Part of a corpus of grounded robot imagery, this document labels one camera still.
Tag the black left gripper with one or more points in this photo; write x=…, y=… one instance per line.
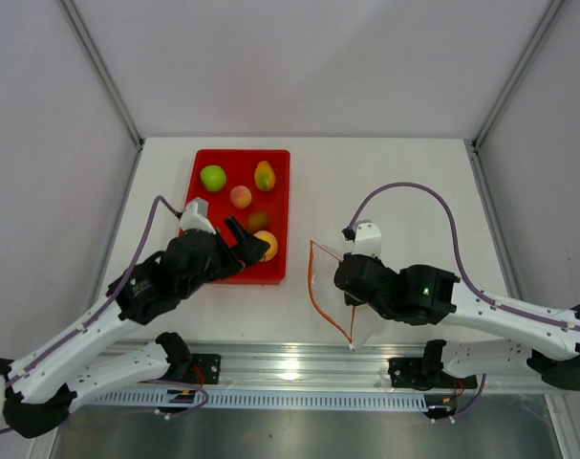
x=249, y=249

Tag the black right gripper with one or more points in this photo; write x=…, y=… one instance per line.
x=351, y=300

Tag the orange yellow fruit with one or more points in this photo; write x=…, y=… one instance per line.
x=271, y=239

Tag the clear zip top bag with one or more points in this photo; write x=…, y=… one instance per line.
x=356, y=325

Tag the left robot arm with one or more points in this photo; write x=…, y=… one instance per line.
x=44, y=388

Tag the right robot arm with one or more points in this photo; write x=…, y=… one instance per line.
x=523, y=343

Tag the brown kiwi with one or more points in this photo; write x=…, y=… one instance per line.
x=257, y=221

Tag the pink peach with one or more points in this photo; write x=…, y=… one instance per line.
x=240, y=197

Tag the red plastic tray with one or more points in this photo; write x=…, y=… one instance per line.
x=239, y=166

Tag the yellow green mango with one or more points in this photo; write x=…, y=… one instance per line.
x=264, y=176

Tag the green apple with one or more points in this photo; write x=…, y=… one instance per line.
x=213, y=178

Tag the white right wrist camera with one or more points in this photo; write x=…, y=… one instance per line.
x=366, y=238

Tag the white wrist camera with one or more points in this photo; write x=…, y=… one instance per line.
x=366, y=238
x=194, y=217

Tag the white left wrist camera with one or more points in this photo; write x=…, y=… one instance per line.
x=194, y=217

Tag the aluminium front rail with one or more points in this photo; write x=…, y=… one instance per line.
x=293, y=367

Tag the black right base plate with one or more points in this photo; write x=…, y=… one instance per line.
x=423, y=374

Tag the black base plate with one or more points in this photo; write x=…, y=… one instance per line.
x=203, y=369
x=423, y=374

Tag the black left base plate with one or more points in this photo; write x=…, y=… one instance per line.
x=203, y=369

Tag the white slotted cable duct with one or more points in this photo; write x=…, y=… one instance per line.
x=174, y=398

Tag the left aluminium frame post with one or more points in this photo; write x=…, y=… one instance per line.
x=95, y=59

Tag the aluminium frame post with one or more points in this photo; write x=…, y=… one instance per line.
x=534, y=45
x=95, y=59

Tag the right aluminium frame post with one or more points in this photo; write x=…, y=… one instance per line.
x=534, y=45

